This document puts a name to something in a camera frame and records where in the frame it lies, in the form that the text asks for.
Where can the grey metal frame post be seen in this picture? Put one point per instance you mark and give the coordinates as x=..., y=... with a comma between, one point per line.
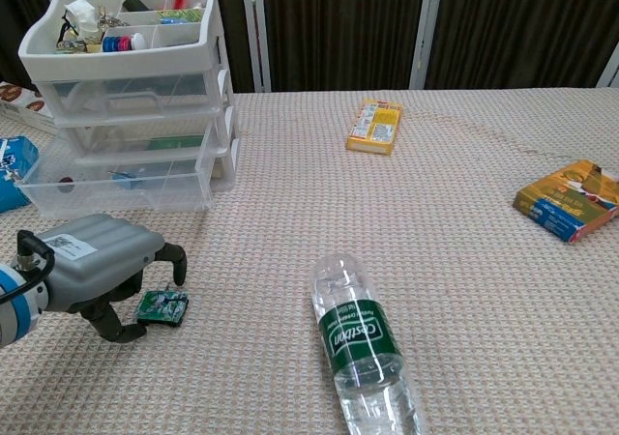
x=255, y=29
x=610, y=67
x=425, y=29

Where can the translucent plastic drawer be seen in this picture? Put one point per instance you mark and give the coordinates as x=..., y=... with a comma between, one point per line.
x=121, y=199

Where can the green cartoon sticker packet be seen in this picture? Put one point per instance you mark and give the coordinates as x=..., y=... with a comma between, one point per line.
x=72, y=46

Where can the small green circuit board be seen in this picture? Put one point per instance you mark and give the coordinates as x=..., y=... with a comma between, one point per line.
x=162, y=308

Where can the stack of coloured discs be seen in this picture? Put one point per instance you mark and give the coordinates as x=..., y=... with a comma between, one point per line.
x=120, y=43

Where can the clear water bottle green label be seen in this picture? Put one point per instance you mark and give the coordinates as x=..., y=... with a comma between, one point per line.
x=358, y=338

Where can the crumpled orange blue carton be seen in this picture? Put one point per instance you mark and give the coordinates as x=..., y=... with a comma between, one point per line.
x=561, y=198

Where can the green blue packet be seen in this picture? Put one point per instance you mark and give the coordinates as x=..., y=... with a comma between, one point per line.
x=179, y=16

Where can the beige woven tablecloth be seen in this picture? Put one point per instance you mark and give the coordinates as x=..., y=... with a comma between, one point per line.
x=290, y=222

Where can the blue snack bag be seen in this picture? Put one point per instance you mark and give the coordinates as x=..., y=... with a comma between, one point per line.
x=12, y=164

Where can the white plastic drawer organizer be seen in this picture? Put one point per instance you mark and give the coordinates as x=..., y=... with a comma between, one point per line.
x=121, y=60

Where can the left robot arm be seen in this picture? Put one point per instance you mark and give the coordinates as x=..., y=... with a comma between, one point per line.
x=17, y=309

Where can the yellow snack box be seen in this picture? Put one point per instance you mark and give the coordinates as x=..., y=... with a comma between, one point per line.
x=374, y=125

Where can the flat green item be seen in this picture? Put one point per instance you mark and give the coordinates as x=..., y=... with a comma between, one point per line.
x=176, y=142

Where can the long white cookie box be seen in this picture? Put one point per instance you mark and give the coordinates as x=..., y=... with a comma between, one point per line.
x=19, y=106

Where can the small black object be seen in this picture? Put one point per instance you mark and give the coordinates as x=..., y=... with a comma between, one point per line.
x=135, y=3

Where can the dark round disc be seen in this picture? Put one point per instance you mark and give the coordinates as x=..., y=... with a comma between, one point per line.
x=66, y=184

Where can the tan block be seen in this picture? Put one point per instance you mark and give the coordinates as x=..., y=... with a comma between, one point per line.
x=220, y=166

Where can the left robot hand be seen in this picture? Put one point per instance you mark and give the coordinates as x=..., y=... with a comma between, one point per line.
x=101, y=256

